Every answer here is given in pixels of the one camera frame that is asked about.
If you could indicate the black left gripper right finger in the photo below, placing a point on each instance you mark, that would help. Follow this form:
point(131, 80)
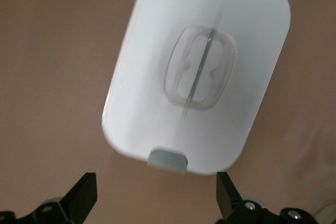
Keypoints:
point(231, 208)

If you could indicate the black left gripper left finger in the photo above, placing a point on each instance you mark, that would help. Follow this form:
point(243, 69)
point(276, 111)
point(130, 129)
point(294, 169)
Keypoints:
point(78, 200)

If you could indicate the white box lid grey clips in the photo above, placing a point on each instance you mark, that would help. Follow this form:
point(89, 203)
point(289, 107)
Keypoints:
point(157, 103)

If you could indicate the brown table cover mat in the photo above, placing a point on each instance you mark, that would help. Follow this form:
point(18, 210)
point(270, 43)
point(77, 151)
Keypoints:
point(52, 77)

